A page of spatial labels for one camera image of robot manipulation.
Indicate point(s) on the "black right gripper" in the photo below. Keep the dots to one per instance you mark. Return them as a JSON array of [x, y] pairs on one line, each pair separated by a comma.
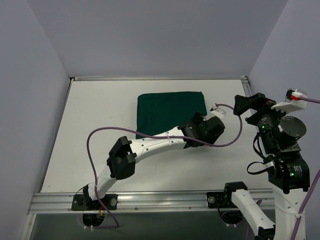
[[256, 114]]

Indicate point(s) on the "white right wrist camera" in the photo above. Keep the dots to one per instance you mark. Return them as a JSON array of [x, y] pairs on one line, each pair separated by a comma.
[[292, 101]]

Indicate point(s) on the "green surgical drape cloth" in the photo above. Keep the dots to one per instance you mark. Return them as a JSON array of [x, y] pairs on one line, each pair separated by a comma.
[[159, 112]]

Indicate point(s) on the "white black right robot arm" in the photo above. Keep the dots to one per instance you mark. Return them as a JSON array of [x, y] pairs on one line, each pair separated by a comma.
[[288, 173]]

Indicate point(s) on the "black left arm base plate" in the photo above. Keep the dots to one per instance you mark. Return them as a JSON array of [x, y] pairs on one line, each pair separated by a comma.
[[79, 204]]

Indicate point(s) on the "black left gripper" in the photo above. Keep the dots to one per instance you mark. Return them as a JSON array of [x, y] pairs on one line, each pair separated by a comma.
[[215, 128]]

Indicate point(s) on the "back aluminium rail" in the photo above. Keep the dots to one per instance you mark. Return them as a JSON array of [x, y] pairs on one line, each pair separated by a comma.
[[154, 78]]

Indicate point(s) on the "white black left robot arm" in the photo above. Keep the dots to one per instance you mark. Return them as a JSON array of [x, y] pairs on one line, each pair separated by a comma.
[[126, 153]]

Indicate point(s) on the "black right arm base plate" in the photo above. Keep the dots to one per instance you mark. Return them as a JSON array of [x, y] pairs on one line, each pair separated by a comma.
[[217, 200]]

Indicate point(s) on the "aluminium frame rail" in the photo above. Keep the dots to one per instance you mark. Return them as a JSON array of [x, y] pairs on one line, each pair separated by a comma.
[[127, 202]]

